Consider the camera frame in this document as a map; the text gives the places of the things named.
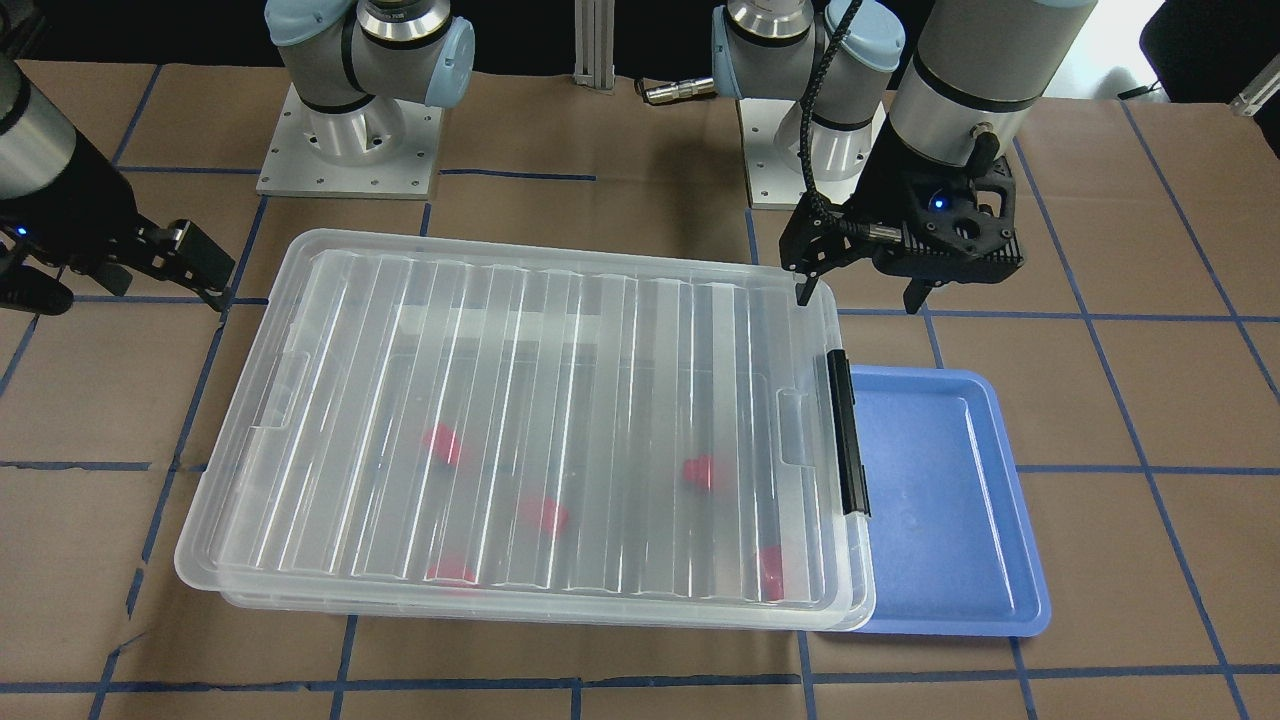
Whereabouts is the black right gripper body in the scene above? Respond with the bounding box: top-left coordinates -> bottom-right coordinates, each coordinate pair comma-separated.
3,132 -> 141,296

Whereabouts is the blue plastic tray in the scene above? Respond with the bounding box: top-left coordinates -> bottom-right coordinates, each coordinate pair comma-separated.
851,365 -> 1052,638

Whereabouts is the red block box corner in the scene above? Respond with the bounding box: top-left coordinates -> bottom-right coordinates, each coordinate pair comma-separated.
755,544 -> 785,602

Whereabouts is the aluminium frame post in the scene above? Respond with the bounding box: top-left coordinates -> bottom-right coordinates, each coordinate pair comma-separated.
572,0 -> 616,94

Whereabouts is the black braided cable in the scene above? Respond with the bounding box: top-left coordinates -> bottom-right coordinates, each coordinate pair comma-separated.
797,0 -> 906,246

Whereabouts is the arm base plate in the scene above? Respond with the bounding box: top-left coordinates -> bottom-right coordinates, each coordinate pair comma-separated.
736,95 -> 891,211
256,88 -> 445,200

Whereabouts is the red block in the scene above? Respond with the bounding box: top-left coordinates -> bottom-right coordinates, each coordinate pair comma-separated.
517,496 -> 570,538
681,454 -> 717,495
421,423 -> 463,468
425,556 -> 477,588

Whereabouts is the black box latch handle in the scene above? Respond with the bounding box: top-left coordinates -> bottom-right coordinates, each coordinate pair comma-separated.
826,348 -> 870,518

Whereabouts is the robot arm with cable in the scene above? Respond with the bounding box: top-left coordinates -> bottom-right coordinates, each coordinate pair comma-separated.
710,1 -> 1094,209

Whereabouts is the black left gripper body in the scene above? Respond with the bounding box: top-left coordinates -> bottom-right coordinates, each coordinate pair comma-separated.
846,128 -> 1025,281

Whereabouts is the clear plastic storage box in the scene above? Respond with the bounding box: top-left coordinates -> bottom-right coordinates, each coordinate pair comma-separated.
219,583 -> 879,632

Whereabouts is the clear plastic box lid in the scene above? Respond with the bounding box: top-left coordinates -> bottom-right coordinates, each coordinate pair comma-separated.
174,229 -> 876,609

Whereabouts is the silver cable connector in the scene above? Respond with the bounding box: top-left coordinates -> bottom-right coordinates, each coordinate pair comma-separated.
634,77 -> 717,106

